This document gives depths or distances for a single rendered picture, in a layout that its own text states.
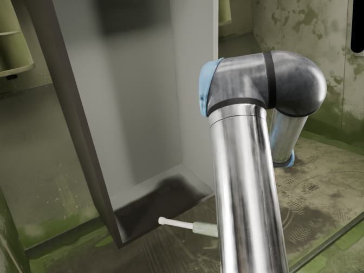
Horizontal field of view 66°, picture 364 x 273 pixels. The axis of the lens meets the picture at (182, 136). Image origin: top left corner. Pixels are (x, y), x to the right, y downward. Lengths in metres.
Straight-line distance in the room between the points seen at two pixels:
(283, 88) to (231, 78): 0.10
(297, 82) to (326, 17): 2.23
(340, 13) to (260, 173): 2.32
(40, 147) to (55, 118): 0.25
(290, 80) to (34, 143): 2.03
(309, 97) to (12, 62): 1.83
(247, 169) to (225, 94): 0.15
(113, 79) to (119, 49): 0.14
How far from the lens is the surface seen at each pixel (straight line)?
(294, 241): 1.94
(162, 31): 1.44
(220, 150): 0.51
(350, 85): 2.77
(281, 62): 0.57
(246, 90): 0.54
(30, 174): 2.30
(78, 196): 2.25
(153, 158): 1.68
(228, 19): 2.66
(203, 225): 1.25
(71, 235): 2.28
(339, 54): 2.77
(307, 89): 0.60
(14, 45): 2.13
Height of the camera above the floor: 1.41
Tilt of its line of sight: 23 degrees down
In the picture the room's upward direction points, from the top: 11 degrees counter-clockwise
